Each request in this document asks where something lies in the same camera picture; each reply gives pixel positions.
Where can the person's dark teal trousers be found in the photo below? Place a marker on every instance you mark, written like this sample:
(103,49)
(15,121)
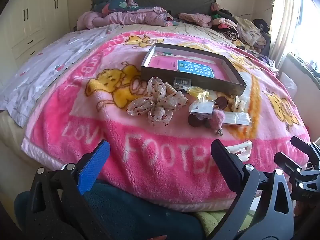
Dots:
(140,215)

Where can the grey printed quilt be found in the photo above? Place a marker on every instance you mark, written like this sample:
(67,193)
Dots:
(47,65)

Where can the cream curtain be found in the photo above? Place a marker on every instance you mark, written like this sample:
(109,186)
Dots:
(285,17)

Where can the pink printed fleece blanket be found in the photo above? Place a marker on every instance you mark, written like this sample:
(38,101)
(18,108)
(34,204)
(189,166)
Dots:
(160,150)

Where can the dark floral pillow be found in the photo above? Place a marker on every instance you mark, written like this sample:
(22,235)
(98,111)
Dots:
(112,2)

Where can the pink fluffy hair clip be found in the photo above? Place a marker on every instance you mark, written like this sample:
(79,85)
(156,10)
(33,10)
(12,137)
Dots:
(217,118)

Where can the bright window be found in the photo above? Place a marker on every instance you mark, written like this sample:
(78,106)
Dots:
(307,35)

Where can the white claw hair clip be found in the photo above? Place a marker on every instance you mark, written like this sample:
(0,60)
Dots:
(241,147)

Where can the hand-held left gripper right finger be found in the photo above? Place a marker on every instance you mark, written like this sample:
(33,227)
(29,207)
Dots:
(223,156)

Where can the light green garment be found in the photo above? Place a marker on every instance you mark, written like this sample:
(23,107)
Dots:
(215,220)

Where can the clear plastic jewelry packet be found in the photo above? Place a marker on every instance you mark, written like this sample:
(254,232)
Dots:
(201,107)

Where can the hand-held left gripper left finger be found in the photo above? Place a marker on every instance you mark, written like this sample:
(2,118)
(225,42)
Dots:
(93,166)

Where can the cream built-in wardrobe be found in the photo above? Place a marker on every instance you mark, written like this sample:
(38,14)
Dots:
(30,17)

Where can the yellow hoops in clear bag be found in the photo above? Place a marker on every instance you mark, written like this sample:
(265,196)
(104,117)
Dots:
(196,92)

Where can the pink knitted garment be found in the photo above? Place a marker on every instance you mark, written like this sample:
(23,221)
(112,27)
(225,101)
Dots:
(195,18)

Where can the beige dotted bow hair clip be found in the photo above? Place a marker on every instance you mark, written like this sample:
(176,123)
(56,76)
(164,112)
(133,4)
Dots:
(155,100)

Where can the grey padded headboard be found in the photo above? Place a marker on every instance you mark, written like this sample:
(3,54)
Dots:
(180,2)

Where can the dark shallow cardboard box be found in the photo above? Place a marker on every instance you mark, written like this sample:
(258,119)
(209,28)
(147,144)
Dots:
(200,83)

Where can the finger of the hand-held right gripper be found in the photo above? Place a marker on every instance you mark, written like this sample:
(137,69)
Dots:
(287,163)
(302,145)

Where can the cream mattress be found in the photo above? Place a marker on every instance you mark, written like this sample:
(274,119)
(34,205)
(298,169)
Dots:
(15,140)

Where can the pink bundled quilt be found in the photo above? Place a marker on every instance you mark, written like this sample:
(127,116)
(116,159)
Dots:
(130,18)

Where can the pile of mixed clothes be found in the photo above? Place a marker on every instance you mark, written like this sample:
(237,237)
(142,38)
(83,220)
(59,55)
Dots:
(242,30)

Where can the white plastic packet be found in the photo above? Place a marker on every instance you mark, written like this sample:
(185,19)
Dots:
(236,118)

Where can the dark hairpin packet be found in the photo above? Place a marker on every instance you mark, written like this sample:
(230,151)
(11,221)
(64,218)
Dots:
(183,82)

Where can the pearl hair clip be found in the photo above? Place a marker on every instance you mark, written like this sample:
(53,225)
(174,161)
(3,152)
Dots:
(238,103)

